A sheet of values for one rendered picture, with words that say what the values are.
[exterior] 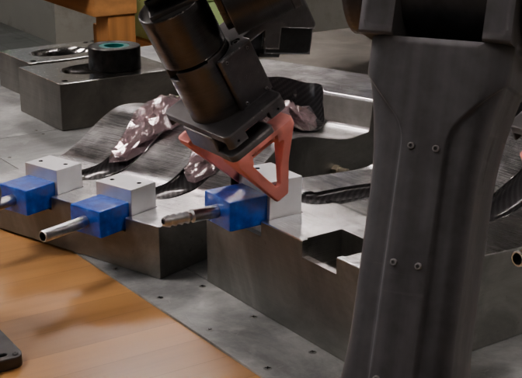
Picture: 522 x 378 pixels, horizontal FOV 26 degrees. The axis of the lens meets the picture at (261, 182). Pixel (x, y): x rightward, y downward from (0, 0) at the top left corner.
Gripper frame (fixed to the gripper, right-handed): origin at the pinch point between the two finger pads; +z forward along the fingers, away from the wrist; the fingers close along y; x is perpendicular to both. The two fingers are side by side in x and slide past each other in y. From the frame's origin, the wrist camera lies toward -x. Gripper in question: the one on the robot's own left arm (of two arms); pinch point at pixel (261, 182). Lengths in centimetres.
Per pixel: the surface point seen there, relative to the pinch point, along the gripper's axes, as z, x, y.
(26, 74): 11, -7, 79
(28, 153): 12, 4, 59
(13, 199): -1.0, 15.0, 25.3
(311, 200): 5.9, -4.1, 0.8
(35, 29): 190, -147, 554
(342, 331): 7.0, 5.6, -14.2
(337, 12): 244, -277, 438
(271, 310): 8.6, 6.6, -4.0
